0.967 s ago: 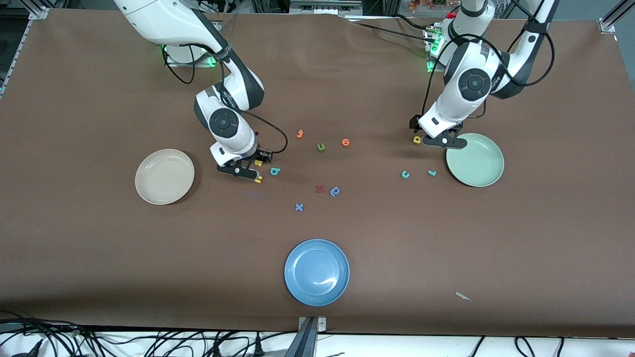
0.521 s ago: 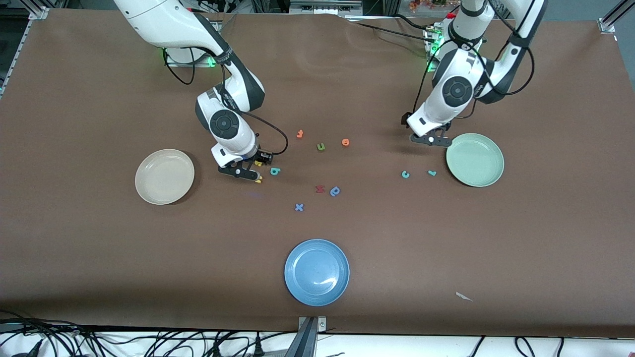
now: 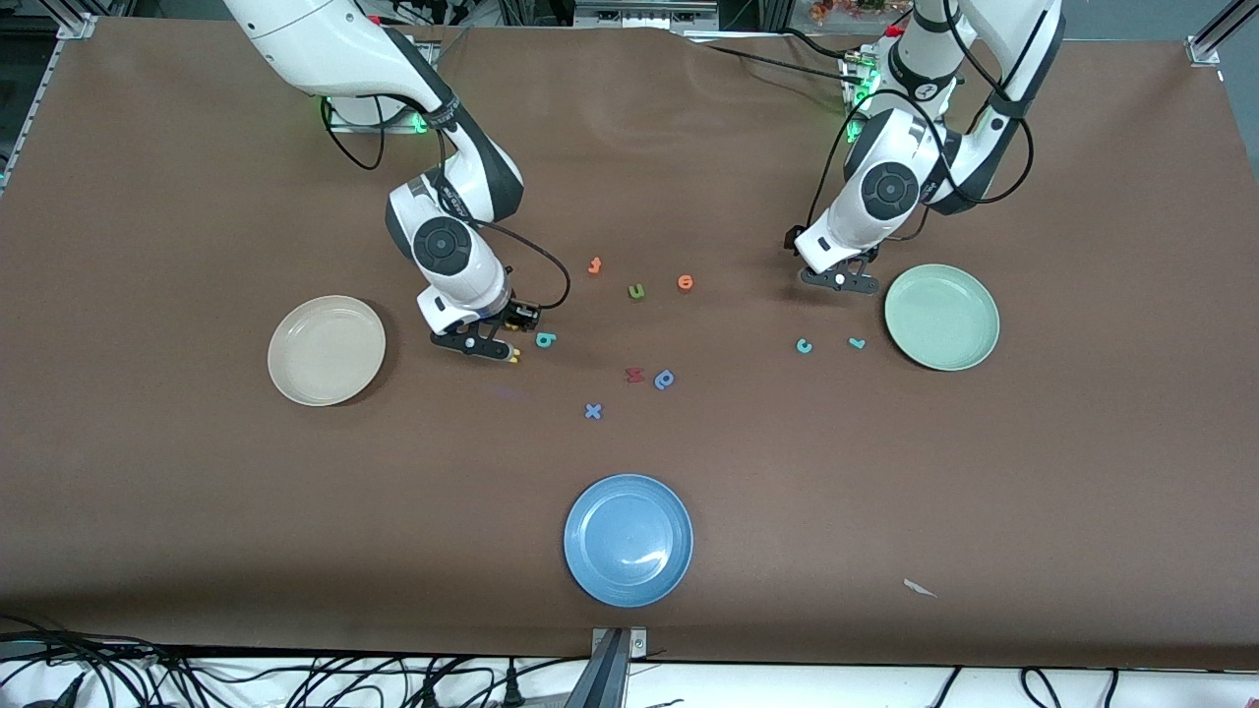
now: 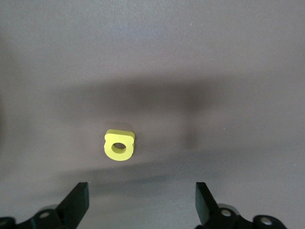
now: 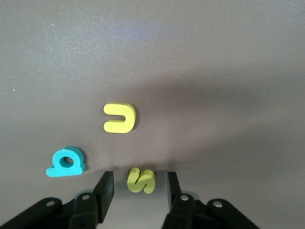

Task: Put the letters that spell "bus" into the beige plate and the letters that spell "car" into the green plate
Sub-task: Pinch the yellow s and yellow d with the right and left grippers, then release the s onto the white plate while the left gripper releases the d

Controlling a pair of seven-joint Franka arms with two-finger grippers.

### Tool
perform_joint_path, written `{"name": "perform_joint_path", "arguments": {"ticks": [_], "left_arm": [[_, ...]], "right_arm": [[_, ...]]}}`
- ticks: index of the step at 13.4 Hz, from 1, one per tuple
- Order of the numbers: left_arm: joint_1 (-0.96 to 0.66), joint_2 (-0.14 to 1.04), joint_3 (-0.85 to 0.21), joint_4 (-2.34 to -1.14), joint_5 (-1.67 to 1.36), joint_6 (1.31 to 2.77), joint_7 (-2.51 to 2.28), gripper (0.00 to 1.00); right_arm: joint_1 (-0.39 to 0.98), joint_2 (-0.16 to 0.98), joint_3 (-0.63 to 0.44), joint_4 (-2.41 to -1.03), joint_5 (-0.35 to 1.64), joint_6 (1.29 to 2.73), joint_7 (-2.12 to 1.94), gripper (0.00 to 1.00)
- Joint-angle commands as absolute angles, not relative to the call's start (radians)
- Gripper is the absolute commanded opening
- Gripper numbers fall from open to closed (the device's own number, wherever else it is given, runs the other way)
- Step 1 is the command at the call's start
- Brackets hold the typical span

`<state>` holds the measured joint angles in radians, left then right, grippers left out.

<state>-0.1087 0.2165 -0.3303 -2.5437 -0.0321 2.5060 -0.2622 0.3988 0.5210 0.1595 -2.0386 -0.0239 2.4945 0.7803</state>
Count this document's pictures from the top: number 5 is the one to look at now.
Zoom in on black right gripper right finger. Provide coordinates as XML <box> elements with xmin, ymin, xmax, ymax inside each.
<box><xmin>162</xmin><ymin>171</ymin><xmax>261</xmax><ymax>229</ymax></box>

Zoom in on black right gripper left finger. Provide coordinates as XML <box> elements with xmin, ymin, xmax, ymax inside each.
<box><xmin>0</xmin><ymin>171</ymin><xmax>115</xmax><ymax>229</ymax></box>

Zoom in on yellow foam letter s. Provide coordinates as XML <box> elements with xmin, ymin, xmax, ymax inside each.
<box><xmin>127</xmin><ymin>167</ymin><xmax>157</xmax><ymax>195</ymax></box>

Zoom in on teal foam letter b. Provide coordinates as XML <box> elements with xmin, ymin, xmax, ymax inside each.
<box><xmin>45</xmin><ymin>146</ymin><xmax>86</xmax><ymax>178</ymax></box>

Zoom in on yellow foam letter u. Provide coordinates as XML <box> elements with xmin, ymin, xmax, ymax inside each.
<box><xmin>103</xmin><ymin>103</ymin><xmax>139</xmax><ymax>134</ymax></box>

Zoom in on brown table cover sheet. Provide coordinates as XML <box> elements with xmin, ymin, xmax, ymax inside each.
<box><xmin>0</xmin><ymin>0</ymin><xmax>305</xmax><ymax>229</ymax></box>

